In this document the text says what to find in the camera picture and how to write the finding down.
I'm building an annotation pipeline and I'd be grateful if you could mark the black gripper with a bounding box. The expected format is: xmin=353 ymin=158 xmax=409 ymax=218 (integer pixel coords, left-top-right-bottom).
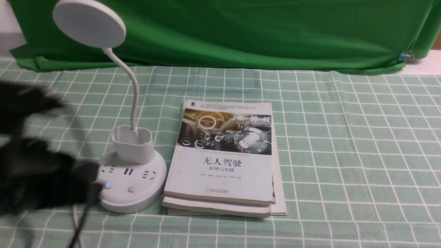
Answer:
xmin=0 ymin=81 xmax=103 ymax=216

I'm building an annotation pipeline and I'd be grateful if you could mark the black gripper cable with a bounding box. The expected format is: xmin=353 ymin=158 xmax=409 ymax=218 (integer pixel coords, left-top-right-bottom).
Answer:
xmin=67 ymin=183 xmax=102 ymax=248

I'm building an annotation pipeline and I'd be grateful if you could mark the top self-driving textbook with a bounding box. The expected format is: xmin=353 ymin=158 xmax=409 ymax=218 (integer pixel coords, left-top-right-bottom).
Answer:
xmin=163 ymin=99 xmax=274 ymax=206

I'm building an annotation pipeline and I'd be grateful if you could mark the green checkered tablecloth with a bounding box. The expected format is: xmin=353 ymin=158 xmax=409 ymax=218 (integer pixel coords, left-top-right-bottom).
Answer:
xmin=0 ymin=61 xmax=441 ymax=248

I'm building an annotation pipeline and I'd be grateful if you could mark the green backdrop cloth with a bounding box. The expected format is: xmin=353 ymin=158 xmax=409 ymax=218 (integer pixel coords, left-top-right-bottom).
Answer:
xmin=8 ymin=0 xmax=441 ymax=75

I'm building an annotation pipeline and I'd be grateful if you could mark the blue binder clip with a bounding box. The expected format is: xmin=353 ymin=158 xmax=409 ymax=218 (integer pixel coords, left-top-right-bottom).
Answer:
xmin=397 ymin=50 xmax=415 ymax=63

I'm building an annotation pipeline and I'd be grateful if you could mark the white lamp power cable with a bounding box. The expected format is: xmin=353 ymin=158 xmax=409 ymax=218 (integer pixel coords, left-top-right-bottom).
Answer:
xmin=72 ymin=205 xmax=85 ymax=248

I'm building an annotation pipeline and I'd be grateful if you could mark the middle white book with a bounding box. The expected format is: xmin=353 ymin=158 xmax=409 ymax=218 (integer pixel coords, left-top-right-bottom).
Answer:
xmin=162 ymin=102 xmax=279 ymax=218

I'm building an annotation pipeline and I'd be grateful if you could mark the white desk lamp with sockets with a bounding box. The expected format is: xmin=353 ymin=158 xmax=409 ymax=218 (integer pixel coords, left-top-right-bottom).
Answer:
xmin=52 ymin=0 xmax=167 ymax=214

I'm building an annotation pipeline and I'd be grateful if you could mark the bottom thin book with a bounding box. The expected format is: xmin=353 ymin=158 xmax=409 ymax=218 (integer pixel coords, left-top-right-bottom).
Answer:
xmin=165 ymin=152 xmax=287 ymax=216

